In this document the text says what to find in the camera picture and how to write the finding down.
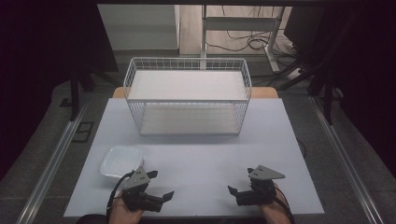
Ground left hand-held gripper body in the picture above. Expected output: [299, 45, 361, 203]
[120, 166, 163, 214]

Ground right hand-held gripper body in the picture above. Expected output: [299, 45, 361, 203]
[235, 164, 287, 207]

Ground person's right hand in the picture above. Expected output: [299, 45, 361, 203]
[259, 183, 293, 224]

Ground person's left hand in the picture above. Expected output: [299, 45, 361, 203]
[108, 192, 145, 224]

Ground white square plastic bowl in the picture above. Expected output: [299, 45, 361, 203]
[99, 145, 145, 182]

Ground pale blue table mat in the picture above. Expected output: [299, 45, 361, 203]
[63, 97, 325, 218]

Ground white power strip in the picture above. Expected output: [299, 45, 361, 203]
[287, 67, 303, 81]

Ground black stand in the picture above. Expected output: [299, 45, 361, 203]
[276, 43, 345, 126]
[68, 60, 122, 123]

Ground white cabinet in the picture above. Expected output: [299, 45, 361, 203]
[97, 4, 181, 51]

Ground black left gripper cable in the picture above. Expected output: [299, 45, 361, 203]
[106, 170, 135, 224]

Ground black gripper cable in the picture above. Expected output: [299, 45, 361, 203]
[106, 170, 135, 224]
[273, 186, 296, 224]

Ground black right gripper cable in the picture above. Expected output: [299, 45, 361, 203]
[273, 186, 296, 224]

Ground black floor socket frame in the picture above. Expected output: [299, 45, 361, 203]
[72, 120, 95, 144]

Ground metal floor rail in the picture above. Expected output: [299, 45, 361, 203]
[16, 102, 89, 224]
[308, 95, 388, 224]

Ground white wire shelf rack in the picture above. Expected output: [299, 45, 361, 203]
[122, 56, 253, 137]

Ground black floor cables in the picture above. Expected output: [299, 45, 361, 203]
[205, 6, 300, 60]

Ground white desk frame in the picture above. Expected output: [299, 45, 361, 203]
[200, 4, 287, 74]

